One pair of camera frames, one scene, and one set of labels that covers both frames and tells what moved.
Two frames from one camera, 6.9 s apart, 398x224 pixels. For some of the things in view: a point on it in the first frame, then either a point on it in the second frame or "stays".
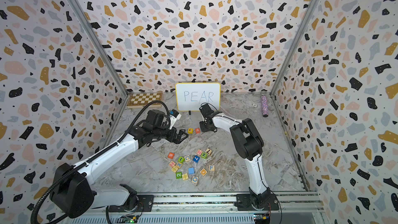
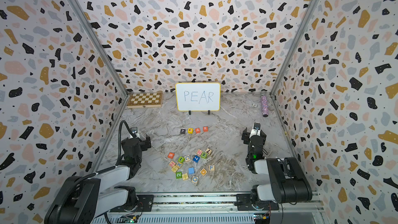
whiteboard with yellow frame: (190, 96) stays
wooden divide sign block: (175, 168) stays
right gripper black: (202, 129) → (246, 137)
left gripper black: (172, 138) → (144, 144)
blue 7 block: (196, 158) stays
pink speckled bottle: (264, 101) stays
